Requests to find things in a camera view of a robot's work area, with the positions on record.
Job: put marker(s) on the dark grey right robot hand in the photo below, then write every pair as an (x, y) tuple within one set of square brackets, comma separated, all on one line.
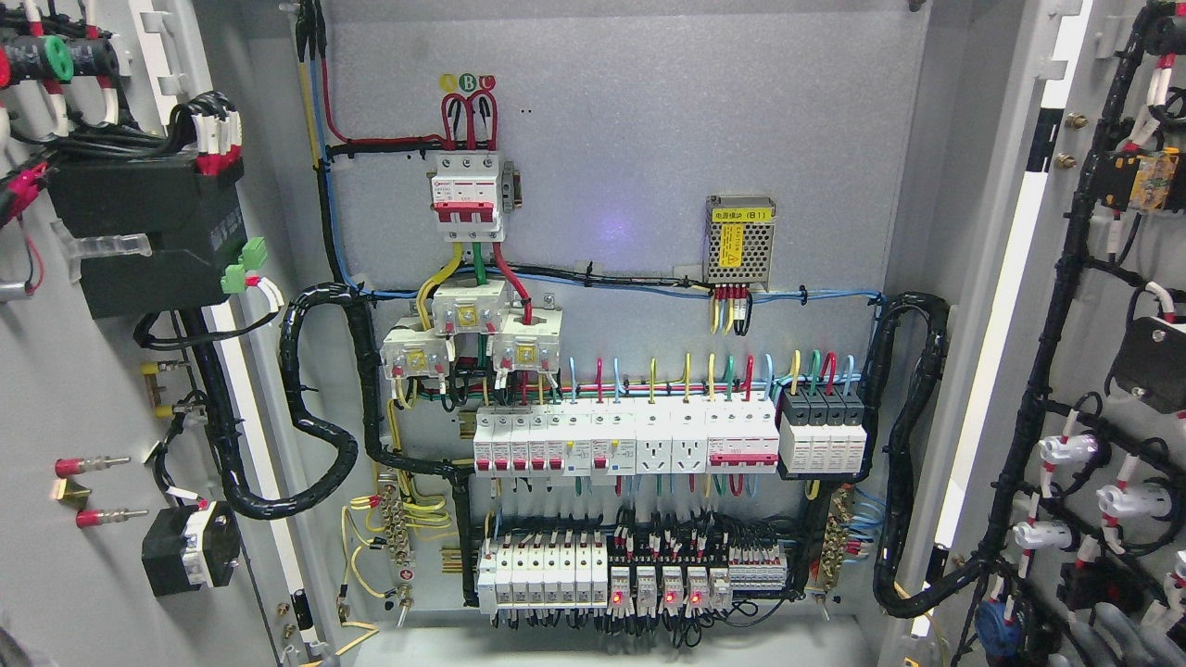
[(1113, 639)]

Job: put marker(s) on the brass ground bar right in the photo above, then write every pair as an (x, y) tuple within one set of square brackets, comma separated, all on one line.
[(834, 545)]

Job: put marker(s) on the brass ground bar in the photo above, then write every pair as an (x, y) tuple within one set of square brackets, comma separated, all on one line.
[(396, 534), (834, 545)]

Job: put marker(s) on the black surge protector modules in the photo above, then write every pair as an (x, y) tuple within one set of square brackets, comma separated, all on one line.
[(821, 436)]

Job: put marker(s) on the lower relay terminal row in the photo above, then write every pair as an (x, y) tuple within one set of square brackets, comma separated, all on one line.
[(667, 569)]

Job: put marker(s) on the white socket and breaker row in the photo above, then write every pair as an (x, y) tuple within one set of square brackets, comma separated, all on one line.
[(601, 440)]

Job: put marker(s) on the perforated metal power supply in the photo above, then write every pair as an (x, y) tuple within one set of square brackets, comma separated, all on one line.
[(740, 232)]

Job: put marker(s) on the white lower breaker row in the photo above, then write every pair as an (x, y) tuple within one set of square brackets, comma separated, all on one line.
[(543, 574)]

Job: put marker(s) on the white current transformer cluster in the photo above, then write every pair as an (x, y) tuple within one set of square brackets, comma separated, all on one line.
[(468, 317)]

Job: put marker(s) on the brass ground bar left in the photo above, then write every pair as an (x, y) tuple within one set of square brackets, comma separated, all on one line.
[(396, 534)]

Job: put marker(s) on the red three pole main breaker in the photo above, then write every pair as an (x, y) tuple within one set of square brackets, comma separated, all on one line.
[(473, 192)]

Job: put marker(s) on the black digital power meter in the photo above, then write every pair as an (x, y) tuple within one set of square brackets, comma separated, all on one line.
[(189, 226)]

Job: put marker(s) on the white rotary selector switch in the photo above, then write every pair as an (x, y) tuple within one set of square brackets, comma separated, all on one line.
[(188, 547)]

